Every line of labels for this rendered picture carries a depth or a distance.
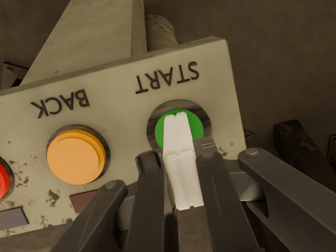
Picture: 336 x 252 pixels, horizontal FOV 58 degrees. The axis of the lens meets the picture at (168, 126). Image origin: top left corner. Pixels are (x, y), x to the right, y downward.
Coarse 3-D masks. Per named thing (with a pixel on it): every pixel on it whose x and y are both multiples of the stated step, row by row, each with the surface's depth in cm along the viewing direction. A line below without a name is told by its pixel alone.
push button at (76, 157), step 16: (64, 144) 21; (80, 144) 21; (96, 144) 21; (48, 160) 21; (64, 160) 21; (80, 160) 21; (96, 160) 21; (64, 176) 21; (80, 176) 21; (96, 176) 22
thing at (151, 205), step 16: (144, 160) 14; (160, 160) 14; (144, 176) 13; (160, 176) 13; (144, 192) 12; (160, 192) 12; (144, 208) 11; (160, 208) 11; (144, 224) 10; (160, 224) 10; (176, 224) 13; (128, 240) 9; (144, 240) 9; (160, 240) 9; (176, 240) 12
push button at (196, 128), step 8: (168, 112) 21; (176, 112) 21; (184, 112) 21; (192, 112) 21; (160, 120) 21; (192, 120) 21; (160, 128) 21; (192, 128) 21; (200, 128) 21; (160, 136) 21; (192, 136) 21; (200, 136) 21; (160, 144) 21
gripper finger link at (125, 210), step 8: (160, 152) 17; (128, 184) 14; (136, 184) 14; (168, 184) 14; (128, 192) 13; (168, 192) 14; (128, 200) 13; (120, 208) 13; (128, 208) 13; (120, 216) 13; (128, 216) 13; (112, 224) 13; (120, 224) 13; (128, 224) 13
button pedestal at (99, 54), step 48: (96, 0) 42; (144, 0) 72; (48, 48) 31; (96, 48) 28; (144, 48) 38; (192, 48) 20; (0, 96) 21; (48, 96) 21; (96, 96) 21; (144, 96) 21; (192, 96) 21; (0, 144) 22; (48, 144) 22; (144, 144) 22; (240, 144) 22; (48, 192) 23
